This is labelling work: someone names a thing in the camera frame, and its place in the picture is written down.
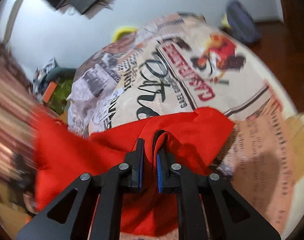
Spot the red zip jacket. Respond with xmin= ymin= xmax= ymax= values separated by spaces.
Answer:
xmin=32 ymin=107 xmax=234 ymax=237

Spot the beige fleece blanket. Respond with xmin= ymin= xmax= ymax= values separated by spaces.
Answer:
xmin=283 ymin=113 xmax=304 ymax=239

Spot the dark green plush cushion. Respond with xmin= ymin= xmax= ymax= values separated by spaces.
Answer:
xmin=45 ymin=67 xmax=76 ymax=83

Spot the orange box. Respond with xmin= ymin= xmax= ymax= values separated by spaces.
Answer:
xmin=43 ymin=81 xmax=57 ymax=103

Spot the person's left hand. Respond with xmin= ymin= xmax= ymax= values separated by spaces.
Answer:
xmin=23 ymin=192 xmax=38 ymax=215

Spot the yellow round object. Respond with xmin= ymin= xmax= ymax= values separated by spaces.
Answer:
xmin=112 ymin=27 xmax=137 ymax=43

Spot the newspaper print bed cover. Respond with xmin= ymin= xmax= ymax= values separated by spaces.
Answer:
xmin=68 ymin=14 xmax=295 ymax=233

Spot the striped curtain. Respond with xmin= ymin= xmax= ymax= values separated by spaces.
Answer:
xmin=0 ymin=42 xmax=37 ymax=182

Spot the dark blue backpack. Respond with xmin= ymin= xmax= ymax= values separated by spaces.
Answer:
xmin=226 ymin=0 xmax=261 ymax=44

